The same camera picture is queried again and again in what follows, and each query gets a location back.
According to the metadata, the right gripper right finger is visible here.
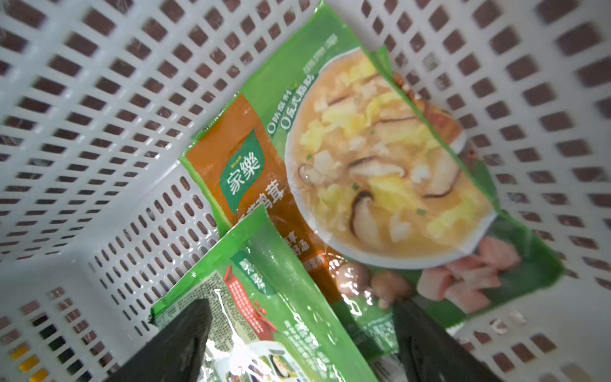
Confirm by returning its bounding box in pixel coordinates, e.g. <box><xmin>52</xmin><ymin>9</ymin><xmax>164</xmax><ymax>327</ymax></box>
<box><xmin>393</xmin><ymin>300</ymin><xmax>500</xmax><ymax>381</ymax></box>

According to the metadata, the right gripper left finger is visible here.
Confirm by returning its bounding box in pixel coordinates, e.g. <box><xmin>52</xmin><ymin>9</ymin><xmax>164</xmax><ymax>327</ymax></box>
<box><xmin>108</xmin><ymin>299</ymin><xmax>213</xmax><ymax>381</ymax></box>

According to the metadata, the orange green soup packet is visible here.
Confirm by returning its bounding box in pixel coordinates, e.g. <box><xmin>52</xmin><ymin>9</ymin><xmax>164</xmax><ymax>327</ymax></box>
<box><xmin>181</xmin><ymin>3</ymin><xmax>563</xmax><ymax>359</ymax></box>

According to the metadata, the white plastic basket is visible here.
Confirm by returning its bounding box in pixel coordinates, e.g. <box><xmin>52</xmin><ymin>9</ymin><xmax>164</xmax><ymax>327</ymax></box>
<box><xmin>1</xmin><ymin>1</ymin><xmax>610</xmax><ymax>381</ymax></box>

